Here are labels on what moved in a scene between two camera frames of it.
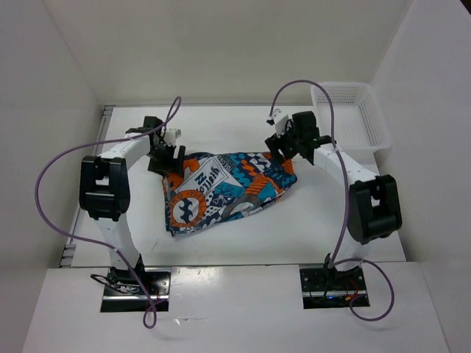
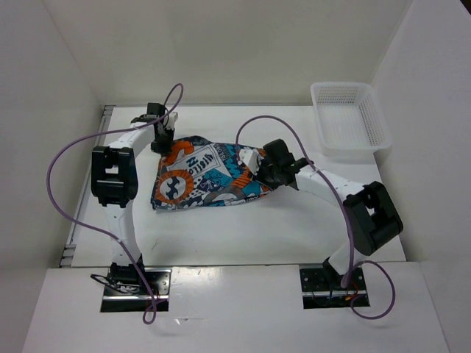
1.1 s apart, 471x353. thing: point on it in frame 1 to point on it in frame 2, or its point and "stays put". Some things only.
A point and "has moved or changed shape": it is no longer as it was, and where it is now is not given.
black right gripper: (273, 145) to (271, 185)
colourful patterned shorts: (216, 187) has moved or changed shape
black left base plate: (121, 293) stays put
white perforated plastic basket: (359, 123) stays put
